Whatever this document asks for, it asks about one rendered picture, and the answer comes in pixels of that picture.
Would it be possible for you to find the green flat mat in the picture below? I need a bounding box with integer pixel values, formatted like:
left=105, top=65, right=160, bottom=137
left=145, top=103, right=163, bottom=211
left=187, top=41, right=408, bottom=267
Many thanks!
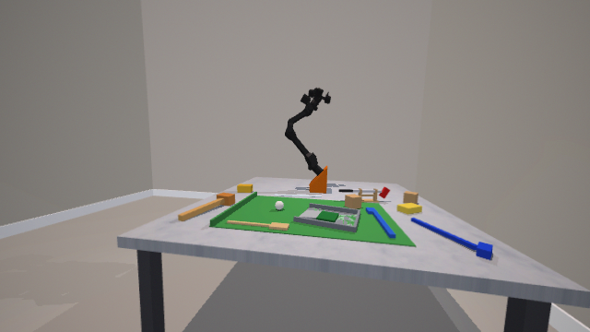
left=209, top=196, right=417, bottom=247

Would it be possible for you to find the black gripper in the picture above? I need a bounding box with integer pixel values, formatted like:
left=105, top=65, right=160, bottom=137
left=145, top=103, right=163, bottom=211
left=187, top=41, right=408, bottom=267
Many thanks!
left=308, top=89, right=331, bottom=105

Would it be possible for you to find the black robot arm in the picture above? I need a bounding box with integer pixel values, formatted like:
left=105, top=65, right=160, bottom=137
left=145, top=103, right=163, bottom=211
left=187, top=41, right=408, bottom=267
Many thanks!
left=285, top=88, right=324, bottom=176

